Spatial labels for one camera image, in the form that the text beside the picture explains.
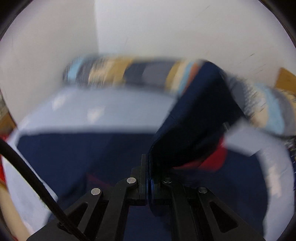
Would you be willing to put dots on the long patchwork bolster pillow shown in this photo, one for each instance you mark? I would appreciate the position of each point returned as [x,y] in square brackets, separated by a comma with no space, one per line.
[269,108]

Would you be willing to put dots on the navy work jacket red collar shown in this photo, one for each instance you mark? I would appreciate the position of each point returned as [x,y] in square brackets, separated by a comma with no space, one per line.
[188,149]

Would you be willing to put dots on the wooden side furniture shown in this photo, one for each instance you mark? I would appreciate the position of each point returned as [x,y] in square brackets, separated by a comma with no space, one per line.
[7,124]

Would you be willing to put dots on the wooden headboard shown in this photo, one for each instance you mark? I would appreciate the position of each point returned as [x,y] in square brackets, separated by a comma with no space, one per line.
[286,80]

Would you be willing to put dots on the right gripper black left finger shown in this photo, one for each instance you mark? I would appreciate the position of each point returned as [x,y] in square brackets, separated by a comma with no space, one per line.
[101,216]

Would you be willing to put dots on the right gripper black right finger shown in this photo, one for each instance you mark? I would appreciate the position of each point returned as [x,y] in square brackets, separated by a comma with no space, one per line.
[197,214]

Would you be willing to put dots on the light blue cloud bed sheet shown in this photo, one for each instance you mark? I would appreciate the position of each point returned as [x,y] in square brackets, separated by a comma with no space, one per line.
[92,111]

